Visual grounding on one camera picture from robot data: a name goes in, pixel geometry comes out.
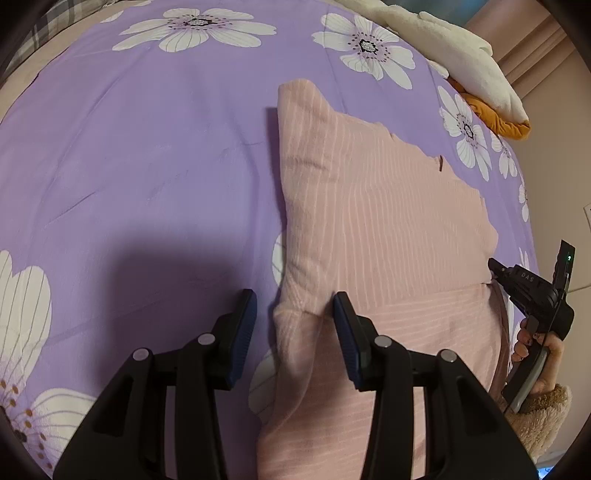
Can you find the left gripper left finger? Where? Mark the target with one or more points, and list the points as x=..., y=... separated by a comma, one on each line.
x=122, y=436

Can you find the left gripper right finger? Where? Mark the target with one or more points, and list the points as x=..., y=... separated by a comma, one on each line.
x=467, y=436

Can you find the pink knit sweater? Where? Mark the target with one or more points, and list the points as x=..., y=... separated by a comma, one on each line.
x=406, y=239

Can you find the person right hand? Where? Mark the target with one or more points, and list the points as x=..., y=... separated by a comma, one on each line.
x=547, y=380

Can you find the purple floral bedspread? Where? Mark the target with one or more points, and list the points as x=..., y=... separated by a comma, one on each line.
x=140, y=187

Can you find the white goose plush toy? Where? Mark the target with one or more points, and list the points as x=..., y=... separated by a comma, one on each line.
x=467, y=59

